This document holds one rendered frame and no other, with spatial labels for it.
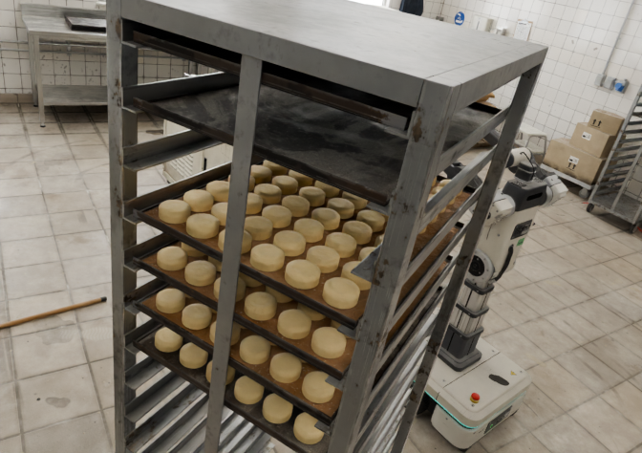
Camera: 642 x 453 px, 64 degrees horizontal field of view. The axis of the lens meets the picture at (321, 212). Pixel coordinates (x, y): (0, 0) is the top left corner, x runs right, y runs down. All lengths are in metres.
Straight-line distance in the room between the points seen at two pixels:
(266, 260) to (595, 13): 6.24
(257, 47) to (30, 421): 2.17
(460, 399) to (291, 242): 1.81
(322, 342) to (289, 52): 0.40
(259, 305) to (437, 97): 0.43
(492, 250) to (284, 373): 1.58
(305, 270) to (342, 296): 0.07
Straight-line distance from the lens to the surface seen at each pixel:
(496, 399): 2.60
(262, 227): 0.81
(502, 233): 2.23
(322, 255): 0.77
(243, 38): 0.62
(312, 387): 0.81
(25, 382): 2.73
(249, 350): 0.85
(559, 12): 7.01
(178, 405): 1.28
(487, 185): 1.18
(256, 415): 0.91
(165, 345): 0.99
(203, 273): 0.85
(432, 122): 0.52
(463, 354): 2.63
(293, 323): 0.77
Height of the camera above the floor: 1.91
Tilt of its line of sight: 27 degrees down
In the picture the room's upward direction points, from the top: 11 degrees clockwise
